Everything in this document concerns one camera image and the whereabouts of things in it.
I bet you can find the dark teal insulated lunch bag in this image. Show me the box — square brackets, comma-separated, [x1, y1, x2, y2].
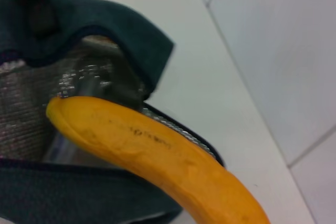
[0, 0, 226, 224]

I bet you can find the yellow banana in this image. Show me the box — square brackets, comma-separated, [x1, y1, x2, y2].
[46, 95, 271, 224]

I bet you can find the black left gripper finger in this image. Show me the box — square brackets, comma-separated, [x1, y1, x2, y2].
[5, 0, 75, 38]

